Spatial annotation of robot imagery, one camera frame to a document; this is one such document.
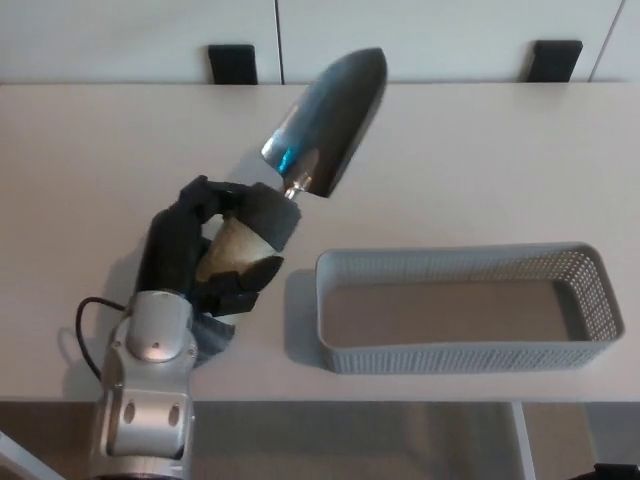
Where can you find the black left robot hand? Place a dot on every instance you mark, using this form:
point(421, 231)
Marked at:
point(167, 250)

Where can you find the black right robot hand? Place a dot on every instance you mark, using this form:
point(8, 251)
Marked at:
point(615, 475)

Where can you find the white desk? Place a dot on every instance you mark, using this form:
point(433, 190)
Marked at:
point(450, 175)

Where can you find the grey perforated plastic basket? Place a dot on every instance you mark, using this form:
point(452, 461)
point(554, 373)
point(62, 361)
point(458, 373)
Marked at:
point(450, 357)

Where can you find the white cabinet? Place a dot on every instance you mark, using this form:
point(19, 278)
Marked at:
point(400, 30)

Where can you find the white frame bar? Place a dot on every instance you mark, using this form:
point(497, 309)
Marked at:
point(20, 455)

